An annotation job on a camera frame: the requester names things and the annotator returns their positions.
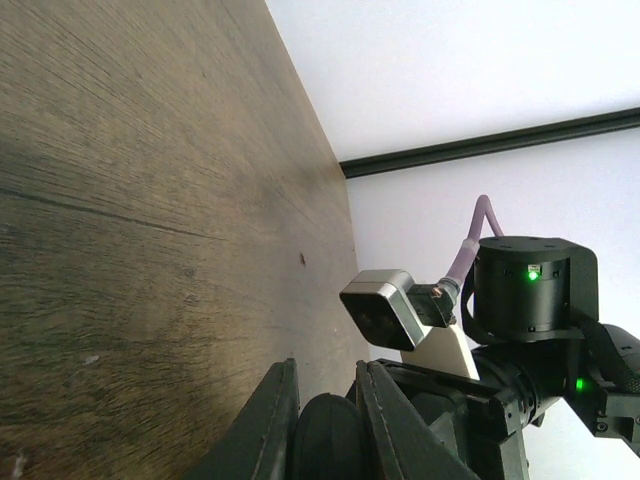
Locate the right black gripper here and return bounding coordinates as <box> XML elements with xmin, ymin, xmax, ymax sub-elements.
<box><xmin>346</xmin><ymin>359</ymin><xmax>530</xmax><ymax>479</ymax></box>

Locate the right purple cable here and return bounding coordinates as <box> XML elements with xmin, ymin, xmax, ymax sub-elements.
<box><xmin>439</xmin><ymin>194</ymin><xmax>505</xmax><ymax>296</ymax></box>

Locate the black aluminium frame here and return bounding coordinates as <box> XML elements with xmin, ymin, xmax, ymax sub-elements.
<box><xmin>340</xmin><ymin>107</ymin><xmax>639</xmax><ymax>179</ymax></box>

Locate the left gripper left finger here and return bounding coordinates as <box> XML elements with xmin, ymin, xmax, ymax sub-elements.
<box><xmin>183</xmin><ymin>358</ymin><xmax>300</xmax><ymax>479</ymax></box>

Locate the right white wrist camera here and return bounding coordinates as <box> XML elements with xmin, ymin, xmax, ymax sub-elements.
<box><xmin>339</xmin><ymin>270</ymin><xmax>480</xmax><ymax>380</ymax></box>

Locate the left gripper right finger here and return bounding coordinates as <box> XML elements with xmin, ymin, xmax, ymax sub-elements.
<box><xmin>355</xmin><ymin>361</ymin><xmax>477</xmax><ymax>479</ymax></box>

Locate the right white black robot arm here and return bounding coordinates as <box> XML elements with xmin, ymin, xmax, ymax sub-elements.
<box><xmin>340</xmin><ymin>236</ymin><xmax>639</xmax><ymax>479</ymax></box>

